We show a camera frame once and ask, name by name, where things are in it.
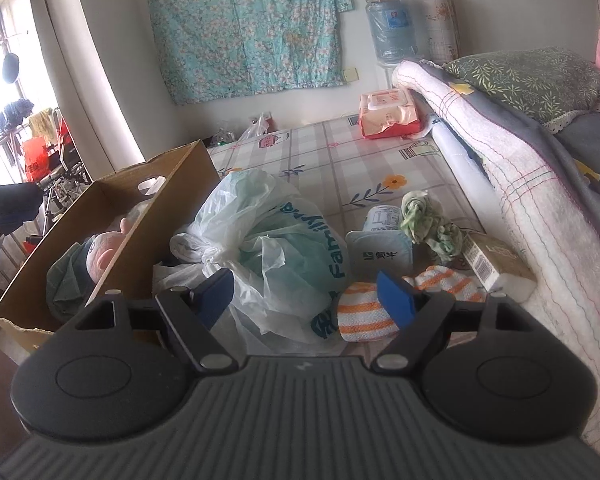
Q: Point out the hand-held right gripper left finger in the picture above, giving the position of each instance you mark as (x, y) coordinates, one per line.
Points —
(217, 295)

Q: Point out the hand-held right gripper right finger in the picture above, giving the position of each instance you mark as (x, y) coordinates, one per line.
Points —
(395, 300)

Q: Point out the orange striped sock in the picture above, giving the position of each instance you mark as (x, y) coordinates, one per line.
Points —
(360, 315)

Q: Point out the white yogurt cup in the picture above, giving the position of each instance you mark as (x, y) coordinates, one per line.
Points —
(380, 257)

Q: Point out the green scrunched cloth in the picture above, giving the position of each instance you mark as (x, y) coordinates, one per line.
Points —
(440, 240)

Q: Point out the brown cardboard box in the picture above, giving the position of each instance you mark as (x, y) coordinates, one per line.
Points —
(165, 210)

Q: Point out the pink plush toy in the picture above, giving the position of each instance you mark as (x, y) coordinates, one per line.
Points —
(107, 255)

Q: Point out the teal towel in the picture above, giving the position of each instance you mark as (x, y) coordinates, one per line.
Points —
(67, 280)

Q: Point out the large white plastic bag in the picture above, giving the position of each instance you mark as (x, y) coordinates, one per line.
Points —
(250, 230)

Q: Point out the small brown white carton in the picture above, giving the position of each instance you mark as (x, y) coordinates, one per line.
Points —
(495, 265)

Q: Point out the checked printed bed sheet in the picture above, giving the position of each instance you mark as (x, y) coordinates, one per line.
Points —
(330, 160)

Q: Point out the white rolled mat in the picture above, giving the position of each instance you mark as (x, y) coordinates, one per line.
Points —
(455, 155)

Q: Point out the white striped towel blanket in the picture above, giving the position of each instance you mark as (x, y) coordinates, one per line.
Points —
(530, 200)

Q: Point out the clear white plastic bag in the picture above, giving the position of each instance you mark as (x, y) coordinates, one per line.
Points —
(252, 130)

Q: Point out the red wet wipes pack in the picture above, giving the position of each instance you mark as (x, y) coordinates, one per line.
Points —
(387, 117)

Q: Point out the red hanging bag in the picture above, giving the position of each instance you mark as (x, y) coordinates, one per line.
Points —
(35, 160)

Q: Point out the brown wooden footboard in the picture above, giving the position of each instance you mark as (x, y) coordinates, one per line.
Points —
(0, 390)

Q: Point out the grey blanket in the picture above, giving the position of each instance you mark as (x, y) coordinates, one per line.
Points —
(595, 160)

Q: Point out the yellow hanging towel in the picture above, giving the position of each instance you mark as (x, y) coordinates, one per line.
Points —
(41, 120)

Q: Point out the green leaf print pillow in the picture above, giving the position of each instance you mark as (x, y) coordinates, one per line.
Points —
(525, 80)

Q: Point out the blue water jug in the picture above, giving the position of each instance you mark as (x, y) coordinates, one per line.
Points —
(392, 35)

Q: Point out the blue hanging clothes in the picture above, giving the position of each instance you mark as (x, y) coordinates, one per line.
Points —
(12, 112)

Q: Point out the floral patterned paper roll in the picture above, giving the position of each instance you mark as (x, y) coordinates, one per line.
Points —
(440, 25)

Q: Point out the black round hanging object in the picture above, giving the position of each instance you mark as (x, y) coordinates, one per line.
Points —
(11, 67)

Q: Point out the wall socket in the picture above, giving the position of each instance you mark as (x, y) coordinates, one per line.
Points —
(351, 75)

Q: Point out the teal floral wall cloth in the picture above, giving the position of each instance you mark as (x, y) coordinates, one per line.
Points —
(240, 30)

